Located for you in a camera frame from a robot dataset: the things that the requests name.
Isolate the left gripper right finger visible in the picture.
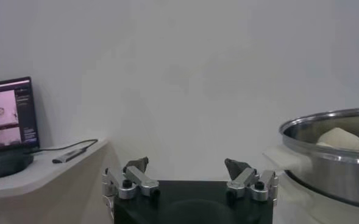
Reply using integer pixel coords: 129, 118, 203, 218
224, 158, 279, 202

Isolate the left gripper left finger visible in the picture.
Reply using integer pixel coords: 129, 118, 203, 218
102, 156, 161, 200

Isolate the white steamed baozi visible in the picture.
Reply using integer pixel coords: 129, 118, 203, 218
316, 127, 359, 152

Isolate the perforated steel steamer basket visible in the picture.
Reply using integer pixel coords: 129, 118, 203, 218
263, 108, 359, 211

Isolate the cream electric cooker pot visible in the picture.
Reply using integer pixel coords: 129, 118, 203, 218
272, 172, 359, 224

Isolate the white side table with mouse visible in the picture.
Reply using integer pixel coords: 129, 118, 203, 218
0, 138, 108, 201

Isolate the open laptop beside mouse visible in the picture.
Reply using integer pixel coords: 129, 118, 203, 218
0, 76, 40, 158

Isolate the grey usb hub with cable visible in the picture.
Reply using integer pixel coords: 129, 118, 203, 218
29, 139, 99, 164

